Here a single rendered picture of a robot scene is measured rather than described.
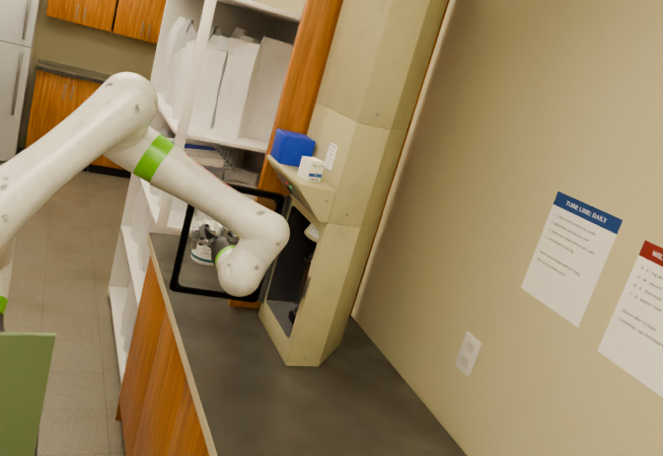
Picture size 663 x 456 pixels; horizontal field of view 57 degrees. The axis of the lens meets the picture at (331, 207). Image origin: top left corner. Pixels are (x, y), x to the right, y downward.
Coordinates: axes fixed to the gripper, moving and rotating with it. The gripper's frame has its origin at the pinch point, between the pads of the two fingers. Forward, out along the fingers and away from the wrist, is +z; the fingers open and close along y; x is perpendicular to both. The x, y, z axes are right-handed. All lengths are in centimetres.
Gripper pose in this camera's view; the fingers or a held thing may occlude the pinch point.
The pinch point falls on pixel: (211, 227)
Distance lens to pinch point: 188.3
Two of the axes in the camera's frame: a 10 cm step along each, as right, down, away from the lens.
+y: -8.9, -1.5, -4.4
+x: -2.7, 9.3, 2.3
